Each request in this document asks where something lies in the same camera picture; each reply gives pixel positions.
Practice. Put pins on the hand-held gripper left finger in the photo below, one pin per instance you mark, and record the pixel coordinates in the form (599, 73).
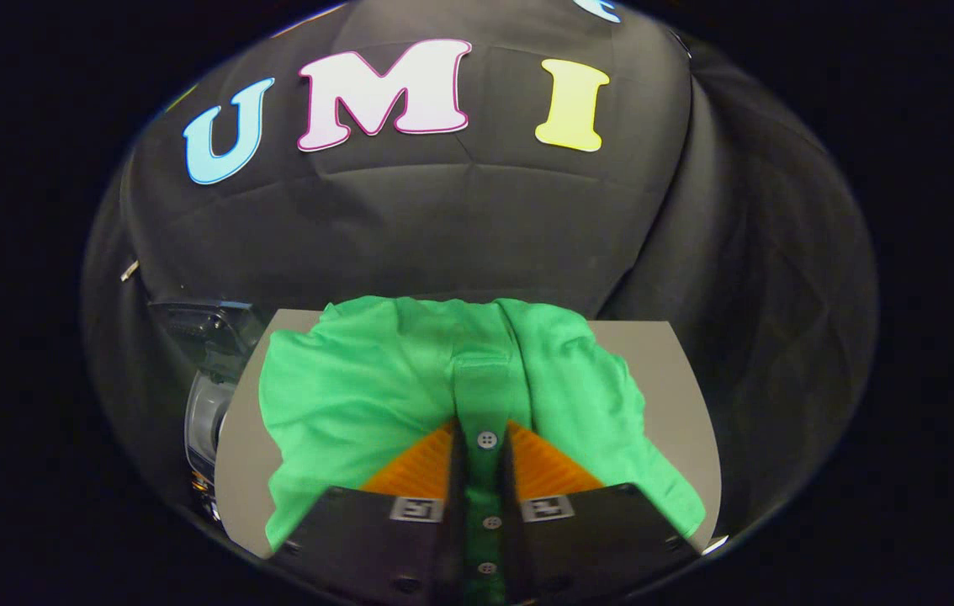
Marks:
(376, 539)

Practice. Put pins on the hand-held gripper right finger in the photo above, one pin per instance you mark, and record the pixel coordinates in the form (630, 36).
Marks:
(595, 539)

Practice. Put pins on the green polo shirt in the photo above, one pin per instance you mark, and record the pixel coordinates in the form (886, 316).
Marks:
(359, 387)

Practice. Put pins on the black backdrop cloth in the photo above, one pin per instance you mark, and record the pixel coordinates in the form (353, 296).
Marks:
(485, 219)

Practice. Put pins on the silver clip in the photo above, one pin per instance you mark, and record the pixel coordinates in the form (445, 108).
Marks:
(129, 270)

